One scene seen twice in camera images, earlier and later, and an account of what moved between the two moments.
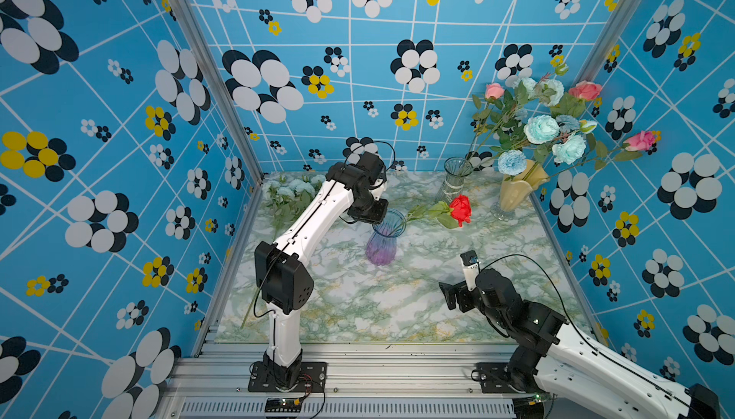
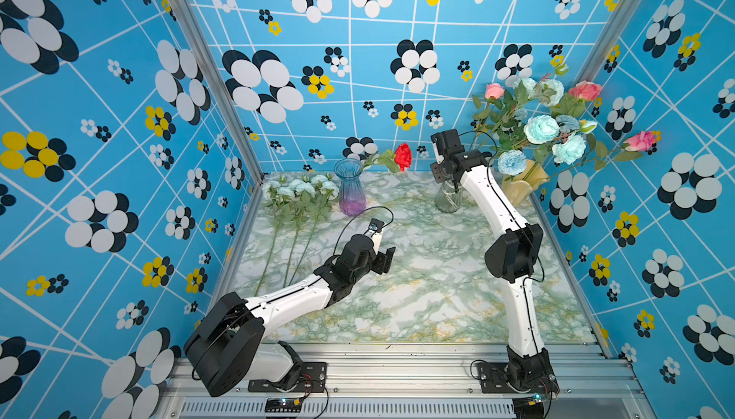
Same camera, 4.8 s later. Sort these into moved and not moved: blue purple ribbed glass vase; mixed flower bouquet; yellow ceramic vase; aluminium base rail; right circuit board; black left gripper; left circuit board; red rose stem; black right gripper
Moved: red rose stem; blue purple ribbed glass vase; black right gripper; black left gripper
Not moved: mixed flower bouquet; yellow ceramic vase; aluminium base rail; left circuit board; right circuit board
